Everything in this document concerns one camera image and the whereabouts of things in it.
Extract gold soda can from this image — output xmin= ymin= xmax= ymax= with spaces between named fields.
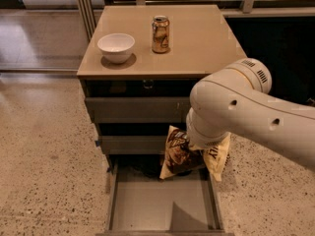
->
xmin=152 ymin=15 xmax=169 ymax=53

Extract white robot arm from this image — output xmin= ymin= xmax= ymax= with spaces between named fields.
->
xmin=186 ymin=58 xmax=315 ymax=171

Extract grey open bottom drawer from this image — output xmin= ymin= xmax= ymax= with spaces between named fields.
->
xmin=95 ymin=156 xmax=234 ymax=236

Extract blue tape piece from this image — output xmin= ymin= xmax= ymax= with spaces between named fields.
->
xmin=94 ymin=140 xmax=100 ymax=147

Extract grey top drawer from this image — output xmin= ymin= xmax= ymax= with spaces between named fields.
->
xmin=85 ymin=97 xmax=190 ymax=123

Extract brown sea salt chip bag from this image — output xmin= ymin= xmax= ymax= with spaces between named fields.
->
xmin=159 ymin=126 xmax=230 ymax=182

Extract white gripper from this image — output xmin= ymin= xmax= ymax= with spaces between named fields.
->
xmin=186 ymin=109 xmax=230 ymax=149

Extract grey middle drawer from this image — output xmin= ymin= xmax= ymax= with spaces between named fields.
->
xmin=98 ymin=136 xmax=166 ymax=154

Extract white ceramic bowl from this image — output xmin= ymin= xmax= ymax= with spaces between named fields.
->
xmin=97 ymin=33 xmax=135 ymax=64

